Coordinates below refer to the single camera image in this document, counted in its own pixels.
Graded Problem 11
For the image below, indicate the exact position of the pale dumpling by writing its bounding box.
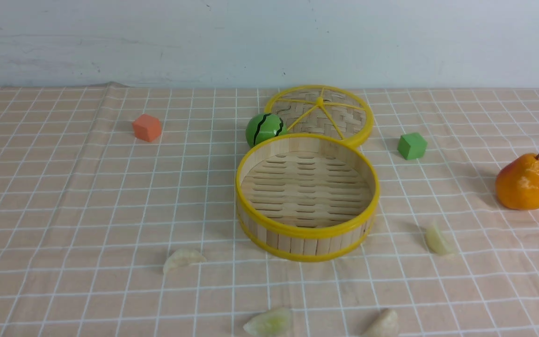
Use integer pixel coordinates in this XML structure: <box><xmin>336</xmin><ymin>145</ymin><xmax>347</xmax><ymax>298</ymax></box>
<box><xmin>162</xmin><ymin>248</ymin><xmax>207</xmax><ymax>275</ymax></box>
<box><xmin>361</xmin><ymin>308</ymin><xmax>400</xmax><ymax>337</ymax></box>
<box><xmin>425</xmin><ymin>224</ymin><xmax>456</xmax><ymax>256</ymax></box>

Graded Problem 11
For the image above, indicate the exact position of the greenish dumpling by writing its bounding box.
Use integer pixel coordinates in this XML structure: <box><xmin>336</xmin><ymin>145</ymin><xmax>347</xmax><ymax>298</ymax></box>
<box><xmin>243</xmin><ymin>308</ymin><xmax>293</xmax><ymax>337</ymax></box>

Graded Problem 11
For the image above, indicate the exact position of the bamboo steamer tray yellow rim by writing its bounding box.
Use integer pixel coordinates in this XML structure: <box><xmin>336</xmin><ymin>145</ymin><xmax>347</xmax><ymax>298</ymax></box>
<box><xmin>234</xmin><ymin>134</ymin><xmax>381</xmax><ymax>262</ymax></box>

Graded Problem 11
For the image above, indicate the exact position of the bamboo steamer lid yellow rim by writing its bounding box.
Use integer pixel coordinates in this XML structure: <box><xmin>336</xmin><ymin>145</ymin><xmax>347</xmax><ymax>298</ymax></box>
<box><xmin>264</xmin><ymin>85</ymin><xmax>374</xmax><ymax>148</ymax></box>

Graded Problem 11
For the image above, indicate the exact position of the green toy watermelon ball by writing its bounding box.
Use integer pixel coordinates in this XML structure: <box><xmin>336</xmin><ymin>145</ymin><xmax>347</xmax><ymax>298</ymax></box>
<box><xmin>245</xmin><ymin>113</ymin><xmax>287</xmax><ymax>148</ymax></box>

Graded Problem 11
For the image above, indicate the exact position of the orange foam cube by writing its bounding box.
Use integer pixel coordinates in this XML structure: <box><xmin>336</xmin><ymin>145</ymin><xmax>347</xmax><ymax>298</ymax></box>
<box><xmin>132</xmin><ymin>114</ymin><xmax>163</xmax><ymax>142</ymax></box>

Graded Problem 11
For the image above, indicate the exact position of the green foam cube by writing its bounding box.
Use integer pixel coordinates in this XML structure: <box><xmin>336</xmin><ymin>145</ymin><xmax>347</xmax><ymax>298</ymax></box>
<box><xmin>397</xmin><ymin>132</ymin><xmax>428</xmax><ymax>160</ymax></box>

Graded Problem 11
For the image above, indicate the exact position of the orange-red toy pear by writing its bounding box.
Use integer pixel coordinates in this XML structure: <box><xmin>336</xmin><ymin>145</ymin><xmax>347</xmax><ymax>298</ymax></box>
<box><xmin>495</xmin><ymin>153</ymin><xmax>539</xmax><ymax>211</ymax></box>

